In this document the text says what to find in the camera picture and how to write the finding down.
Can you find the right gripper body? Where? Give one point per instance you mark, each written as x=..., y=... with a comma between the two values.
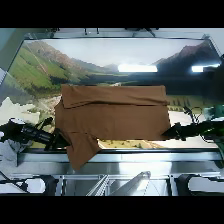
x=172, y=131

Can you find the silver frame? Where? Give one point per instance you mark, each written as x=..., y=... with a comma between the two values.
x=140, y=156

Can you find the green garment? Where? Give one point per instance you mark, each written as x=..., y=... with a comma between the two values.
x=216, y=113

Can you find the brown T-shirt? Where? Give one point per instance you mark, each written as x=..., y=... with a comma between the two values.
x=113, y=116

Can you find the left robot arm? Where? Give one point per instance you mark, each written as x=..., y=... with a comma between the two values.
x=23, y=131

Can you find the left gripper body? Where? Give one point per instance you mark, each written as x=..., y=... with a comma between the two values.
x=58, y=140

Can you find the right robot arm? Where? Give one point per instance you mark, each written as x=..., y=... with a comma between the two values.
x=206, y=128

